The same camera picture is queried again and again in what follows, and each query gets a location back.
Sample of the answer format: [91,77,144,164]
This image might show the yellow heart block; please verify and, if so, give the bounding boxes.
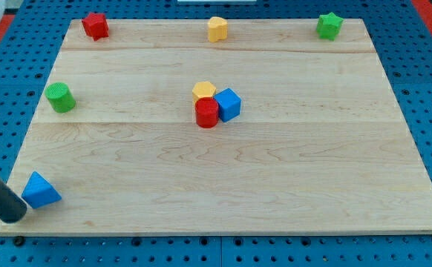
[207,16,229,42]

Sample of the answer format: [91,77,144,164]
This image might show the blue cube block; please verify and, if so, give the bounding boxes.
[214,88,241,122]

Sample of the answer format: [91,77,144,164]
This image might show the wooden board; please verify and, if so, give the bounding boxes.
[0,19,432,237]

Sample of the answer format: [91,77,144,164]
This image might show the blue triangle block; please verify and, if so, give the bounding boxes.
[22,171,62,209]

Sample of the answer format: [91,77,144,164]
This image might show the red cylinder block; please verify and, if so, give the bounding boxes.
[194,97,219,128]

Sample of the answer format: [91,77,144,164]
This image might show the yellow hexagon block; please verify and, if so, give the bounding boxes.
[192,81,216,104]

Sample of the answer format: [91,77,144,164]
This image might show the green star block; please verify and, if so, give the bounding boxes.
[315,12,344,41]

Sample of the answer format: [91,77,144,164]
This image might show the green cylinder block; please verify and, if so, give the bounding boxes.
[45,82,76,113]

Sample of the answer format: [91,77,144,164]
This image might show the red star block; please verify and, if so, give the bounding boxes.
[82,12,109,41]

